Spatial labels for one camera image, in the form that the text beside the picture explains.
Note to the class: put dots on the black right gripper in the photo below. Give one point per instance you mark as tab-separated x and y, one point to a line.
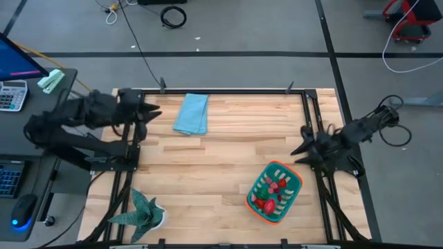
325	148

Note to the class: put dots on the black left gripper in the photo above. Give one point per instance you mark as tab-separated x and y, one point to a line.
129	107

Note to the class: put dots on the round red toy tomato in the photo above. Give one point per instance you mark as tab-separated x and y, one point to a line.
282	183

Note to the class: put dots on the teal basket with orange rim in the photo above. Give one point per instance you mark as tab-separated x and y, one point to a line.
290	193

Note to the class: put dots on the large red toy fruit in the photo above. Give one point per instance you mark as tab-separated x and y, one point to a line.
270	207

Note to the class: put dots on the bright red toy strawberry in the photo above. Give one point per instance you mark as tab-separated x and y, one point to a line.
260	203

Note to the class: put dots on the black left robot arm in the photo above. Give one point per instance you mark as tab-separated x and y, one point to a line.
69	110

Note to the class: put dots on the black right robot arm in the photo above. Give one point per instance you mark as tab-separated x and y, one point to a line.
360	129

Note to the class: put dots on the light blue folded cloth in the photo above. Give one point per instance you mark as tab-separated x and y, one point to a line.
192	114

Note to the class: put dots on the mint green stapler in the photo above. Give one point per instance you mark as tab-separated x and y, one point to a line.
51	81

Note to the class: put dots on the green plant in white pot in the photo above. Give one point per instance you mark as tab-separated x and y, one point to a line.
143	216

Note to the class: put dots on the grey metal desk foot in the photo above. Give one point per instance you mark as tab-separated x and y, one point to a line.
422	101

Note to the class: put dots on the black desk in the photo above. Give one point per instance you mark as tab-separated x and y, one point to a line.
14	131

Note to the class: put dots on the grey desk calculator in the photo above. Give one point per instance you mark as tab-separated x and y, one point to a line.
12	95

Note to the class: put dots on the computer monitor with blue screen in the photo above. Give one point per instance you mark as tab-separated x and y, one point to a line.
15	60

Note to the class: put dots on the black caster wheel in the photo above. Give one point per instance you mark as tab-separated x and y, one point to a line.
49	221

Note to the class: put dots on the backlit computer keyboard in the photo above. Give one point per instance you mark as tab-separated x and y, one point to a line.
9	178

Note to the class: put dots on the black computer mouse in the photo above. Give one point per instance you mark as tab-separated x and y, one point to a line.
24	209

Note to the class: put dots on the red and black cart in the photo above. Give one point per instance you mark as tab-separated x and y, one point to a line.
412	24

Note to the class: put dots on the black frame clamp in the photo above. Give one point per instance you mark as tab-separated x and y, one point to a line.
290	88
161	243
162	85
284	243

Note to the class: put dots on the black metal table frame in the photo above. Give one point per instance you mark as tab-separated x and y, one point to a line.
221	92

